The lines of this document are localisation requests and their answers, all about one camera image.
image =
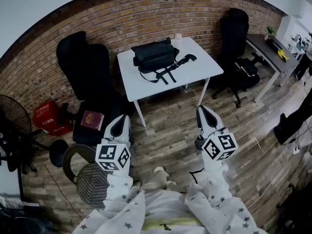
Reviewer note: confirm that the person's legs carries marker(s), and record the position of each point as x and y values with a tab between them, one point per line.
159	174

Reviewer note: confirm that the black office chair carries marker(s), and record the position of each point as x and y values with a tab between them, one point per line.
234	33
83	64

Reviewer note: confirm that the maroon book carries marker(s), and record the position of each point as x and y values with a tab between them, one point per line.
91	119

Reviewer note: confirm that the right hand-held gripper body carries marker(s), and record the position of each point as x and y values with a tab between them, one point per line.
219	145

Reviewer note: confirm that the black leather bag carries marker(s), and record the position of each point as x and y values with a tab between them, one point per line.
153	55

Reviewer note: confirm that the small white cup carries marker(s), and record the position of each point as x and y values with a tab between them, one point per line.
178	36

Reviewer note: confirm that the grey desk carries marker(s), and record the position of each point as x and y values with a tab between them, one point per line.
280	62

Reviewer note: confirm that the person's torso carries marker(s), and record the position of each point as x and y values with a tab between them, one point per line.
168	208

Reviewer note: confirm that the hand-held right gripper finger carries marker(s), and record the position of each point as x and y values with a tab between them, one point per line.
215	119
200	121

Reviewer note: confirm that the red plastic crate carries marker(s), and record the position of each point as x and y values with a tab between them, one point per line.
46	116

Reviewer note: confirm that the white square table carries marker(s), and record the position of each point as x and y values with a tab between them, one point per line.
200	67

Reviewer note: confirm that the white cabinet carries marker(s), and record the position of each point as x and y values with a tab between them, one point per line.
291	30

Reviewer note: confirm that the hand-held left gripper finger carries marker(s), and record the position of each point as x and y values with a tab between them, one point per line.
126	130
108	131

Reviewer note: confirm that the white power strip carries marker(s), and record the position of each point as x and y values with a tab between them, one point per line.
296	151

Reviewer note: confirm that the black round stool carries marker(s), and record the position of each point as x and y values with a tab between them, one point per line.
58	152

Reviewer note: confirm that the small green plant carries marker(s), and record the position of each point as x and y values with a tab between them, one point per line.
270	30

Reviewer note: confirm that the person's right forearm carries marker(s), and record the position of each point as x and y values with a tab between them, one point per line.
214	179

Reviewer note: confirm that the black standing fan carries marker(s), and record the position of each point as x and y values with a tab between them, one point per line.
12	113

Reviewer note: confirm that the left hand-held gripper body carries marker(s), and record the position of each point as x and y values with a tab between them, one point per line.
111	153

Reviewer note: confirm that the person's left forearm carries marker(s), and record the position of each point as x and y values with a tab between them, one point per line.
119	189

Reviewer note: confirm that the yellow box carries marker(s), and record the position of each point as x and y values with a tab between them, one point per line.
283	55

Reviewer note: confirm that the black box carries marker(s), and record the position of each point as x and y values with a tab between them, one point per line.
274	44

